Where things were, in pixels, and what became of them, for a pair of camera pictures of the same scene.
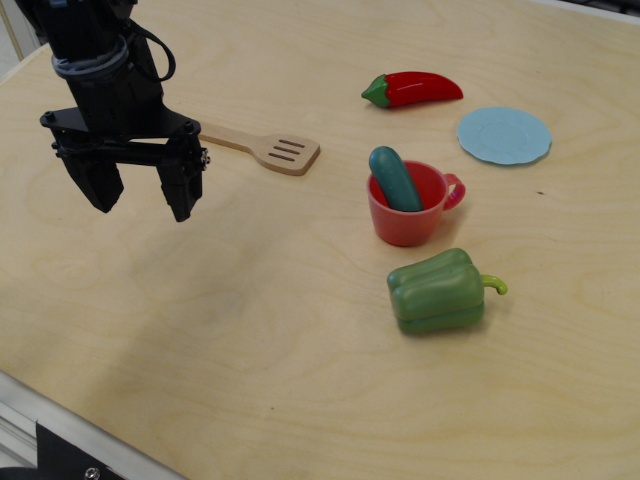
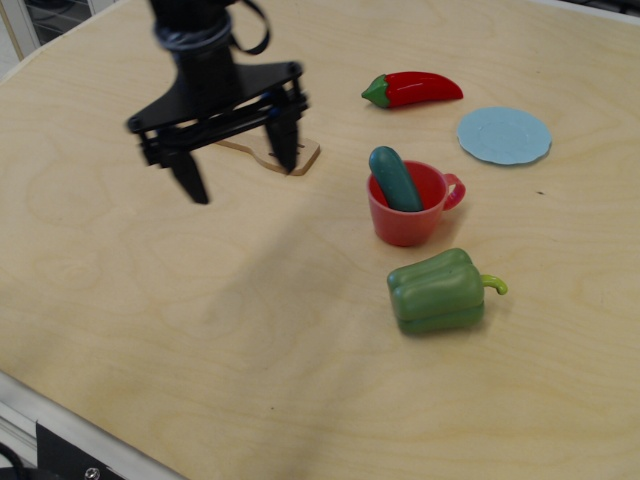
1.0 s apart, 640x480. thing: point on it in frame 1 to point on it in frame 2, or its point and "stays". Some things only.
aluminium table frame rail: (23, 408) stays
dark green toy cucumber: (394, 179) stays
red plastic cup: (438, 192) stays
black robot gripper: (123, 119) to (213, 97)
